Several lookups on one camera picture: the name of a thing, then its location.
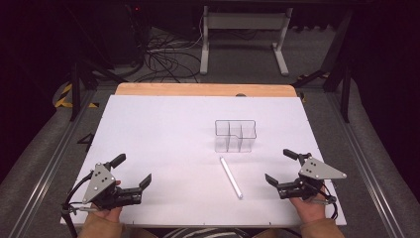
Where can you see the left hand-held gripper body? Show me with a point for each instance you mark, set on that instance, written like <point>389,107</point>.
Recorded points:
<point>99,181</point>

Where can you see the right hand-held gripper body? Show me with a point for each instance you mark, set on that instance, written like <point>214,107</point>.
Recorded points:
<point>318,170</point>

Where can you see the clear plastic organizer box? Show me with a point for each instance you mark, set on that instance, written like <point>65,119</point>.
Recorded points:
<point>235,136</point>

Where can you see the person's left hand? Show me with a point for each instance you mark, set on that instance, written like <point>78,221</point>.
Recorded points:
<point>110,214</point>

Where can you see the person's right hand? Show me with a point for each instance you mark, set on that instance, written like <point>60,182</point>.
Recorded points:
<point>308,211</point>

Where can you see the white board sheet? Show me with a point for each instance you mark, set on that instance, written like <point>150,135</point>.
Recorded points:
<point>165,139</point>

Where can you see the person's striped clothing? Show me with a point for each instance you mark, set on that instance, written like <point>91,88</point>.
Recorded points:
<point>201,233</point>

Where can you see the black metal stand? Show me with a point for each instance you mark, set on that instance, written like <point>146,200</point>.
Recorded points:
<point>345,89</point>
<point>75,92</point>

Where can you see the yellow black hazard tape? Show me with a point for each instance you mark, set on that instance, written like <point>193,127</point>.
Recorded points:
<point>64,97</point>

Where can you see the black equipment case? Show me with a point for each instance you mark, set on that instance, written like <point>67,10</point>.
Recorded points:
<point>122,29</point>

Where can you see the small black bracket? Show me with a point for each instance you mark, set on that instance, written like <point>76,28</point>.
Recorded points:
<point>87,140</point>

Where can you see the aluminium floor rail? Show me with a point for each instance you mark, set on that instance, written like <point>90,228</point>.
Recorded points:
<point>363,165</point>
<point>49,168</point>

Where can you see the white metal desk frame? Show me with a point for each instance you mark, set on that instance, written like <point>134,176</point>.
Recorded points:
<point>205,43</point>

